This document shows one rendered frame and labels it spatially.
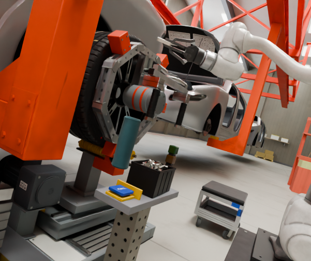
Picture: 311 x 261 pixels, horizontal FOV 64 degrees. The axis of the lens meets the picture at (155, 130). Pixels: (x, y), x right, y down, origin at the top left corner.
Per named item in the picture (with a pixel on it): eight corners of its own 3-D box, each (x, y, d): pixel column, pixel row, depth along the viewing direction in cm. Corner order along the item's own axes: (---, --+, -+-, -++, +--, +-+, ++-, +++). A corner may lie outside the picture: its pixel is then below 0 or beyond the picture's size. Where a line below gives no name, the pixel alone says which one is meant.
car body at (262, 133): (229, 139, 1417) (236, 116, 1410) (263, 149, 1328) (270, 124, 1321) (203, 132, 983) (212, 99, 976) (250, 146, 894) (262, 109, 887)
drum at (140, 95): (132, 109, 148) (138, 86, 147) (162, 117, 138) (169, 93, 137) (118, 105, 136) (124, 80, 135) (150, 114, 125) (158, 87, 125)
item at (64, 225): (81, 196, 177) (84, 183, 177) (119, 218, 160) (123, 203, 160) (13, 209, 134) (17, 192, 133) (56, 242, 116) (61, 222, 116)
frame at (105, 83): (141, 143, 167) (163, 64, 164) (149, 146, 163) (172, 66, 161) (82, 138, 119) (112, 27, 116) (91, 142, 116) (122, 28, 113)
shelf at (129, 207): (149, 184, 131) (150, 179, 131) (177, 197, 123) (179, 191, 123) (93, 196, 93) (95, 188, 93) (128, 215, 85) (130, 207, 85)
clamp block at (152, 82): (146, 87, 119) (149, 76, 119) (162, 90, 115) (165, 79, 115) (141, 84, 115) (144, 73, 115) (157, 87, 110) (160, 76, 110)
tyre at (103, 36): (131, 31, 166) (43, 29, 115) (160, 33, 155) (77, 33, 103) (129, 122, 192) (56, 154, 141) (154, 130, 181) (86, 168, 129)
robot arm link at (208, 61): (215, 52, 124) (205, 47, 123) (219, 55, 116) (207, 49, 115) (207, 69, 128) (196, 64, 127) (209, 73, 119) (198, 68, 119)
